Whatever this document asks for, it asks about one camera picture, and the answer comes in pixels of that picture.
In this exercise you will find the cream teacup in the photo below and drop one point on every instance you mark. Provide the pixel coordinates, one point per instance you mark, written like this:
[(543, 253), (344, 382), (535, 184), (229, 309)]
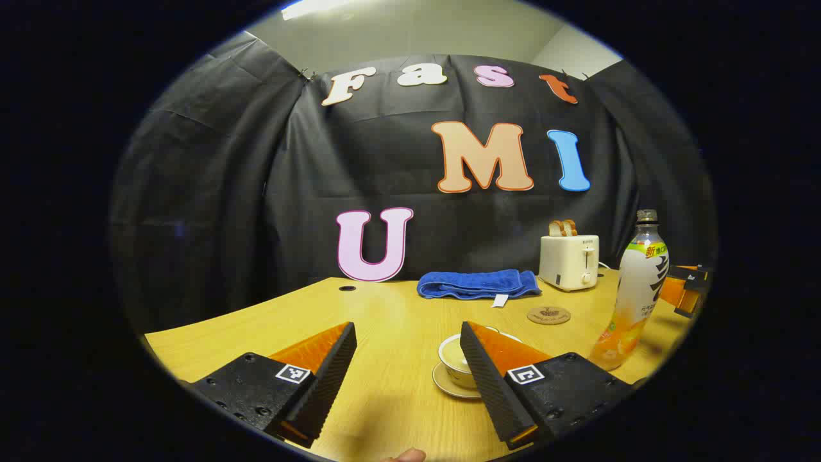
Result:
[(457, 378)]

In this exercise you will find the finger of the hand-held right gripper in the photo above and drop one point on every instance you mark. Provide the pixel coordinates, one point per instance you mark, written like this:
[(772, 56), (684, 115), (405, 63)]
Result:
[(680, 296), (693, 274)]

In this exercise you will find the toast slice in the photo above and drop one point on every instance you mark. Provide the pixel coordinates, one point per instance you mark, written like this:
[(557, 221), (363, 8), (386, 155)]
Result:
[(555, 228), (570, 227)]

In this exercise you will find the round brown coaster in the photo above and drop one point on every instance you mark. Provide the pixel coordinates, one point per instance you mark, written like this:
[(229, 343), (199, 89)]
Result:
[(549, 315)]

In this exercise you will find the black backdrop cloth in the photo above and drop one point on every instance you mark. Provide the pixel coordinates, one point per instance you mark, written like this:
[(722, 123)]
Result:
[(224, 192)]

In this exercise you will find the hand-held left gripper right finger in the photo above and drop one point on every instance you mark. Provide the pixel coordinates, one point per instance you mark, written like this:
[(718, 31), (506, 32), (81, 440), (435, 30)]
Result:
[(487, 391)]

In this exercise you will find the blue towel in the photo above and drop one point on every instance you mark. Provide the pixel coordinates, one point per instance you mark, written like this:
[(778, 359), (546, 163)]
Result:
[(474, 283)]

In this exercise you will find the cream saucer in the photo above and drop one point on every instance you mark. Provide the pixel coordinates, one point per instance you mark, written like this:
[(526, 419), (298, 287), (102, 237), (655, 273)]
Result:
[(446, 388)]

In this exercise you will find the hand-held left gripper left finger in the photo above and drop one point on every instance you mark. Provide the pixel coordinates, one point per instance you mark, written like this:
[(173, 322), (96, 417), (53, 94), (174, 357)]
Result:
[(330, 385)]

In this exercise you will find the cream toaster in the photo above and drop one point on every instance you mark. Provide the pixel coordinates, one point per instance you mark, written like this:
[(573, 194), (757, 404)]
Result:
[(567, 263)]

